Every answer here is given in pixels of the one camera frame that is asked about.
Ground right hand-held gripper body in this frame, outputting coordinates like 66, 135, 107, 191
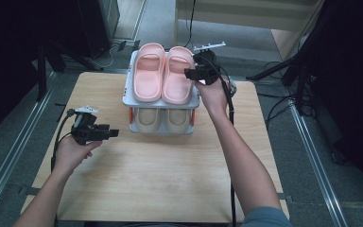
192, 41, 228, 86

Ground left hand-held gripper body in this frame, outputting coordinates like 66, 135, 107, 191
71, 105, 111, 147

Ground pink slipper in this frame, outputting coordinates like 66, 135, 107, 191
132, 42, 167, 103
162, 45, 197, 106

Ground cream clog shoe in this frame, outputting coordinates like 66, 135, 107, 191
134, 108, 163, 133
164, 108, 192, 134

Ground grey shoe rack orange posts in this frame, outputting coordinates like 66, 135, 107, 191
122, 48, 201, 136

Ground person's right hand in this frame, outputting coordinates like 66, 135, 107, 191
195, 78, 234, 118

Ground person's left hand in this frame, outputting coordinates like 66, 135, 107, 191
53, 135, 104, 179

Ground light wooden shelf unit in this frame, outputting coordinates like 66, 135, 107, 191
173, 0, 325, 61

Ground black metal stand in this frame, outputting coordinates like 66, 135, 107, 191
36, 41, 50, 102

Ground black tripod stand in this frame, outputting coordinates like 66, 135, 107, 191
245, 46, 316, 116

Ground dark cabinet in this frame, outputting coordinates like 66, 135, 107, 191
78, 0, 121, 58

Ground person's grey sleeve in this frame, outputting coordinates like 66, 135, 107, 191
240, 206, 292, 227

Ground black hanging cable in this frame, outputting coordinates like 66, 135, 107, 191
182, 0, 197, 48

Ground metal floor rail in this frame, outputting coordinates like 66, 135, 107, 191
0, 72, 58, 218
287, 100, 349, 227

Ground white floor cable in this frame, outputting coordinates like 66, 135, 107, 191
88, 44, 121, 69

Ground black floor cables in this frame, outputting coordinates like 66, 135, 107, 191
258, 61, 297, 127

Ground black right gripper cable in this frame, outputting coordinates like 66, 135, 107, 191
198, 54, 238, 227

